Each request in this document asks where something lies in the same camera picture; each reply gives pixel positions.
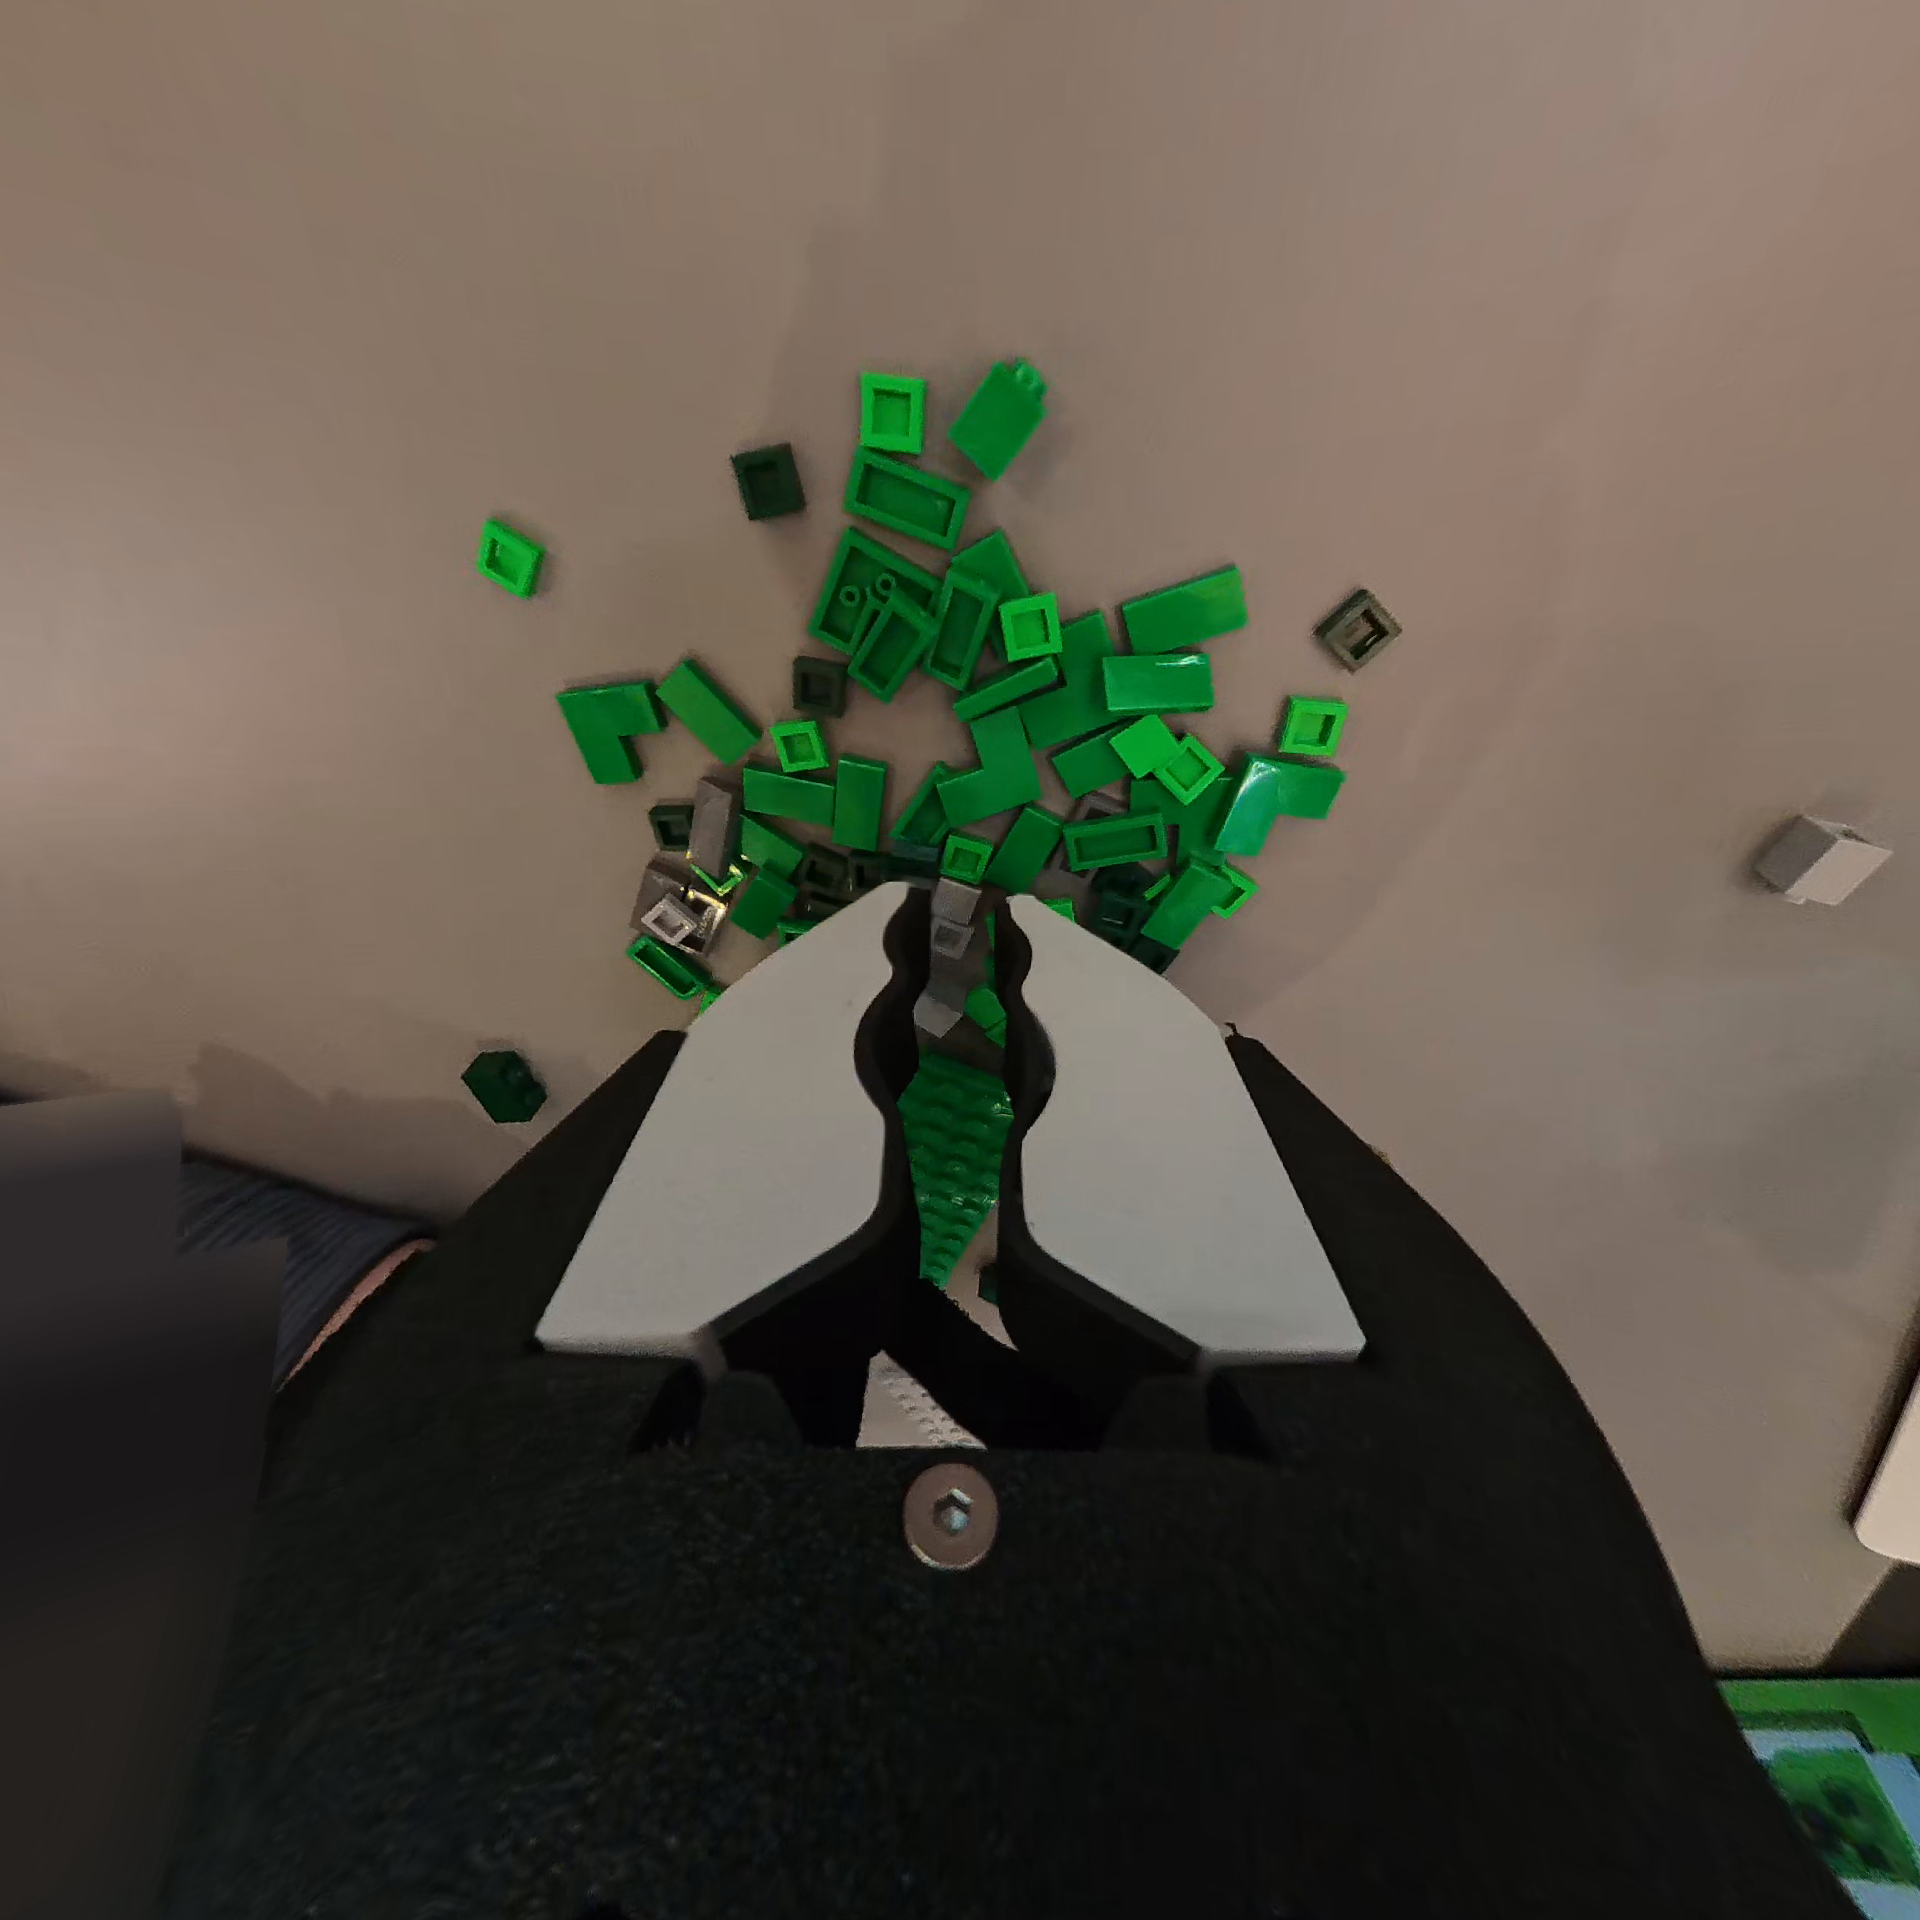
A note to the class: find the light grey small brick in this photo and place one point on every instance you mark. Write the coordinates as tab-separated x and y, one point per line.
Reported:
1815	858

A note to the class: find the person's dark ribbed clothing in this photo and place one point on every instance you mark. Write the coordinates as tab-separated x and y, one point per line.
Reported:
284	1214

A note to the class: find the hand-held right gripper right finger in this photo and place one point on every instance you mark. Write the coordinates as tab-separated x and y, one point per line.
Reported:
1170	1185

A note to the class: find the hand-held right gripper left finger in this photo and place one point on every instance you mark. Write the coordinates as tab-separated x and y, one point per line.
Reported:
735	1185

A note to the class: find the green toy set box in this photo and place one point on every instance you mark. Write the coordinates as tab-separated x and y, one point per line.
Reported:
1829	1799

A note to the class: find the pile of green tiles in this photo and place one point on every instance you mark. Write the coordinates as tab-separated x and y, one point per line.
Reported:
1020	704

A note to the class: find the dark green stud piece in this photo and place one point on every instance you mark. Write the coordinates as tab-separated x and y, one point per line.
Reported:
503	1083

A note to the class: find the large green studded plate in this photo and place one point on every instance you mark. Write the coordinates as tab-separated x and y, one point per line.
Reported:
954	1170

